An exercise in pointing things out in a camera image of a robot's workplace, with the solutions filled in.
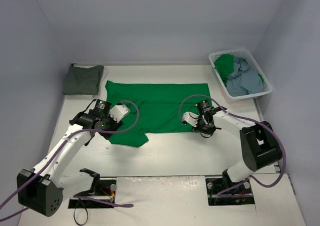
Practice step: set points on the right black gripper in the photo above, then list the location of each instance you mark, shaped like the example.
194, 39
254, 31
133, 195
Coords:
202, 127

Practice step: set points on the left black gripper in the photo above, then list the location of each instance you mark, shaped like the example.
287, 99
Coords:
113, 129

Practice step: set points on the grey t shirt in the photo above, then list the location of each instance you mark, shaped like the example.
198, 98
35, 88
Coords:
83, 81

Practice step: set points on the green t shirt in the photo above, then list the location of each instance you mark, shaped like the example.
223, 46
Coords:
154, 108
224, 65

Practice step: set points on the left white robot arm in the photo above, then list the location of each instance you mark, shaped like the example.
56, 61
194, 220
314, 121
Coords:
44, 188

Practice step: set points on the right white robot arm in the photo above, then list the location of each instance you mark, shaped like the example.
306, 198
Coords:
260, 147

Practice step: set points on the white laundry basket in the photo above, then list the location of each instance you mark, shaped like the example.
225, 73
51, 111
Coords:
241, 53

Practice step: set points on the light blue t shirt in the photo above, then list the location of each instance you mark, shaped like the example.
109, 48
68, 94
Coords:
243, 80

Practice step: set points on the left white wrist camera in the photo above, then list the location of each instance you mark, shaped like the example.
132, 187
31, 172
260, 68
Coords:
118, 112

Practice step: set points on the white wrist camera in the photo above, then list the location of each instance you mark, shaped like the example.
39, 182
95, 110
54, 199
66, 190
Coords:
190, 118
118, 112

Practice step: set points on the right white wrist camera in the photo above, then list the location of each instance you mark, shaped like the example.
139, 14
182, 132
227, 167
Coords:
190, 118

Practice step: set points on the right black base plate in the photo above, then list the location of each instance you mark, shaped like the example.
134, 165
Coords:
242, 195

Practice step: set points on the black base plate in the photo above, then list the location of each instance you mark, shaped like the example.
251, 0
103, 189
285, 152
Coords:
106, 192
242, 195

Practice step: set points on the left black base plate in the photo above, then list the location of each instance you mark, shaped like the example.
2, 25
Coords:
106, 192

